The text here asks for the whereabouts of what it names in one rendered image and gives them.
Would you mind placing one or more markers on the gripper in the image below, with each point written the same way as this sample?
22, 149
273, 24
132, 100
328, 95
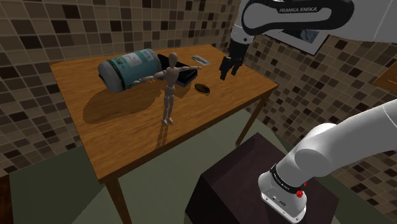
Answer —
238, 49

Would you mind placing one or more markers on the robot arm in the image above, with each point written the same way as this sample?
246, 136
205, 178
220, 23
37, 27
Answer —
341, 142

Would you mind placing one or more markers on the small flat printed card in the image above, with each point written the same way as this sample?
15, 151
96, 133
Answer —
200, 60

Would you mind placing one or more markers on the small dark round dish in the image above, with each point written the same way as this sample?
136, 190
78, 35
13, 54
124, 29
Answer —
202, 88

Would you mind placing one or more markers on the black flat box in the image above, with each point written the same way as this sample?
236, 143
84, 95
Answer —
186, 76

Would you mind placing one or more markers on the wooden artist mannequin figure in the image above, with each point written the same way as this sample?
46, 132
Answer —
170, 80

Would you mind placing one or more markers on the teal and white canister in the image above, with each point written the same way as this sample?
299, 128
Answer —
130, 69

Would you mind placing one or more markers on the wooden table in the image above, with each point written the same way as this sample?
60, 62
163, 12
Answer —
130, 124

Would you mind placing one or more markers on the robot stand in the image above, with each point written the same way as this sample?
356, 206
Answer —
248, 186

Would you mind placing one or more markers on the brown wooden furniture piece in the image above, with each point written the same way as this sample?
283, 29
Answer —
387, 79

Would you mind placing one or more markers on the white framed wall picture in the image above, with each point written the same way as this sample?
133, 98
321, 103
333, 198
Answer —
305, 38

